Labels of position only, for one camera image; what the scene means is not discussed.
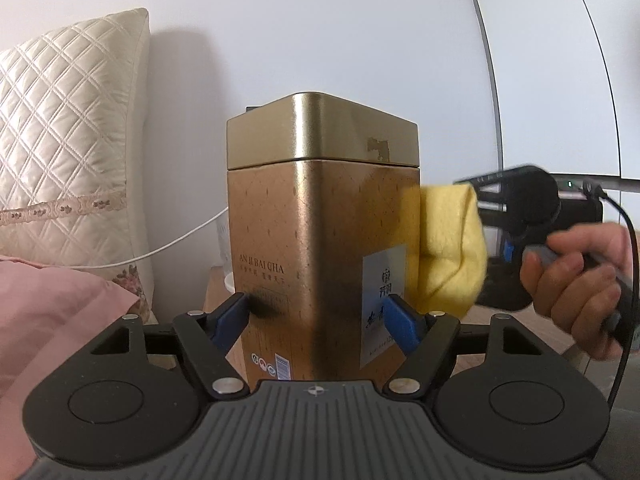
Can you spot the pink bed sheet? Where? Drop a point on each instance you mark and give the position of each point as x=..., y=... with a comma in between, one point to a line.
x=50, y=320

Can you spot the white wardrobe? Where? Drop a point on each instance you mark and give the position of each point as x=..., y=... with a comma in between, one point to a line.
x=550, y=85

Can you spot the cream quilted pillow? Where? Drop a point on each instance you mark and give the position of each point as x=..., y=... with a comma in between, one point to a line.
x=65, y=135

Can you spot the person's right hand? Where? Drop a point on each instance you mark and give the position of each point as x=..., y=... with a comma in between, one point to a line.
x=575, y=290

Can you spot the gold tin container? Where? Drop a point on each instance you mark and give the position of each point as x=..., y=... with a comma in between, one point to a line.
x=320, y=235

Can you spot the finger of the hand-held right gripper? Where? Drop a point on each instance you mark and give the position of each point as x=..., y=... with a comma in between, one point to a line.
x=509, y=251
x=492, y=180

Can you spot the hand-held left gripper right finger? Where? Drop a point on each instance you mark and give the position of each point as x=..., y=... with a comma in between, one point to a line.
x=402, y=325

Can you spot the clear ribbed glass cup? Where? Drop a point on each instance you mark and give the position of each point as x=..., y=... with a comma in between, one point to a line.
x=225, y=260

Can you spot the yellow cleaning cloth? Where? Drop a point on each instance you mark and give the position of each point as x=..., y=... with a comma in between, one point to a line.
x=450, y=250

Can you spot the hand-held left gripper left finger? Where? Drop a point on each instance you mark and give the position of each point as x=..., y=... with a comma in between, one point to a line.
x=230, y=320

